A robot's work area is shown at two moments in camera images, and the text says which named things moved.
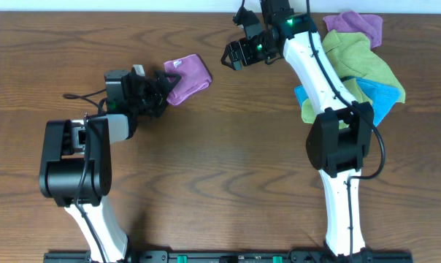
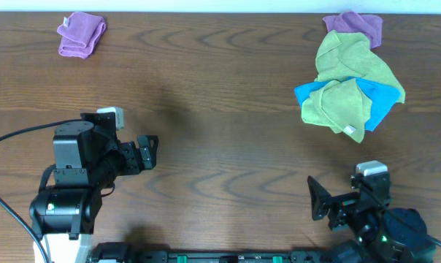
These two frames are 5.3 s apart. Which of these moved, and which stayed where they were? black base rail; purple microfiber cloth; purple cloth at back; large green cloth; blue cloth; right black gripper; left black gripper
Moved: right black gripper; left black gripper; purple microfiber cloth
Stayed: large green cloth; purple cloth at back; black base rail; blue cloth
